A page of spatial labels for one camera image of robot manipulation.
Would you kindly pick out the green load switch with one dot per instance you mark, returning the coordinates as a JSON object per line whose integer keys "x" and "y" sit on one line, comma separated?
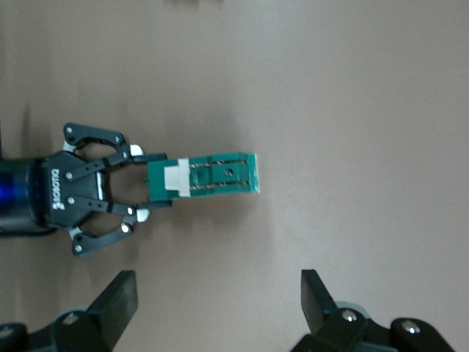
{"x": 161, "y": 183}

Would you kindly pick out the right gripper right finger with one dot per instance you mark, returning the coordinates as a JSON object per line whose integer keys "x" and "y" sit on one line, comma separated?
{"x": 315, "y": 300}

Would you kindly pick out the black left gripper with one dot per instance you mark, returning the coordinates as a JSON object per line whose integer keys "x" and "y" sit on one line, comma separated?
{"x": 55, "y": 190}

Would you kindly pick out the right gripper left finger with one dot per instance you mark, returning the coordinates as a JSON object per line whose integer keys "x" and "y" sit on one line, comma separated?
{"x": 113, "y": 300}

